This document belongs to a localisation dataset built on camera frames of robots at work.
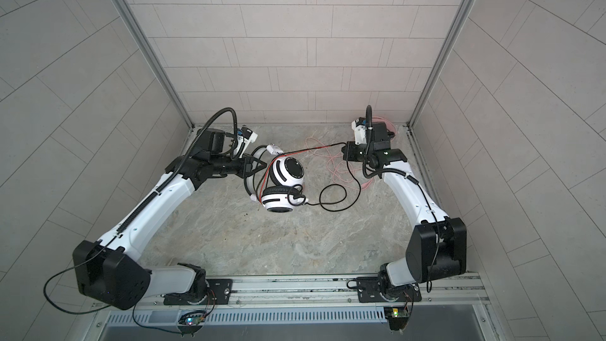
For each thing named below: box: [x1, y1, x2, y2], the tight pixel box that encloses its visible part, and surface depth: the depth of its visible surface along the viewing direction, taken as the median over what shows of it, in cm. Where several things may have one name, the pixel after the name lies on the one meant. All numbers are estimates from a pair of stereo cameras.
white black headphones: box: [246, 144, 310, 214], surface depth 59 cm
